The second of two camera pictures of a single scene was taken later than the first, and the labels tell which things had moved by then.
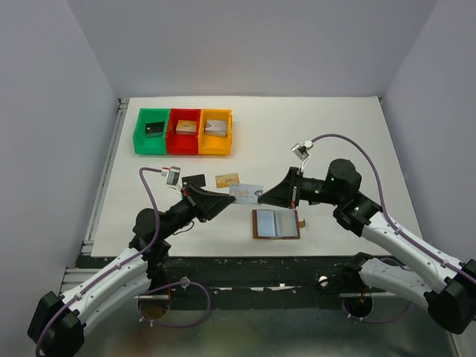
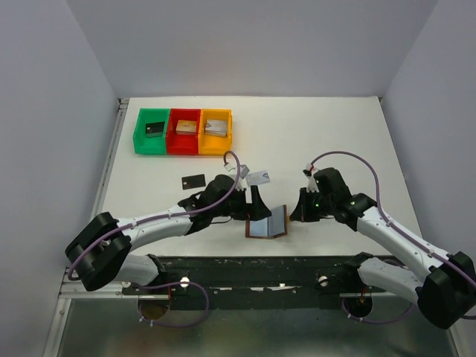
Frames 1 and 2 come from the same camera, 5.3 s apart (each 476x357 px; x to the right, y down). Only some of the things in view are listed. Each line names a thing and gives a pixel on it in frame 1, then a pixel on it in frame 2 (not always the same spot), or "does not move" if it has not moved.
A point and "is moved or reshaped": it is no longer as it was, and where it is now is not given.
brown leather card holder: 277,224 is moved or reshaped
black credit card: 198,180 does not move
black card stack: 155,129 does not move
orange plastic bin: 216,145 does not move
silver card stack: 216,128 does not move
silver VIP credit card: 245,193 is moved or reshaped
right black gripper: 281,194 -> 301,213
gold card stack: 186,127 does not move
